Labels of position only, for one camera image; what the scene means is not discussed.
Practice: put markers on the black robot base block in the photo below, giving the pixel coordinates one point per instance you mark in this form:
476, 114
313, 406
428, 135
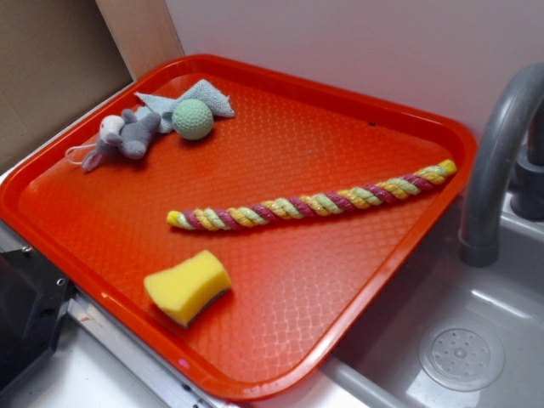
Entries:
34, 300

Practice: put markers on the orange plastic tray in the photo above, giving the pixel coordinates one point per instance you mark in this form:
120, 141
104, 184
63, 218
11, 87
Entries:
298, 285

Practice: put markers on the green dimpled ball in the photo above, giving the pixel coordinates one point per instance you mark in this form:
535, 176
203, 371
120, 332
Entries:
192, 119

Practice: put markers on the yellow sponge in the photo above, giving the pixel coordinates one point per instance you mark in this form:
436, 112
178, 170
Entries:
185, 290

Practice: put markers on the light blue cloth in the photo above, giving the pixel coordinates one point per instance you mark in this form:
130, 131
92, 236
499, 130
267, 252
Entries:
203, 90

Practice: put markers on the grey plush toy animal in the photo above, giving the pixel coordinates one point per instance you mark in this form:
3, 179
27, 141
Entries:
128, 134

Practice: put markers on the grey toy faucet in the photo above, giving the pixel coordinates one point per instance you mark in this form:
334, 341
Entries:
510, 152

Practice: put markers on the wooden board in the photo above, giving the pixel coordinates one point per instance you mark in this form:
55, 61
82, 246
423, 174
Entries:
144, 33

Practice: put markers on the grey toy sink basin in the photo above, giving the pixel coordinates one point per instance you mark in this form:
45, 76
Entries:
444, 334

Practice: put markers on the brown cardboard panel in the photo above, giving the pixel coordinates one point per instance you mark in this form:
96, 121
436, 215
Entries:
58, 61

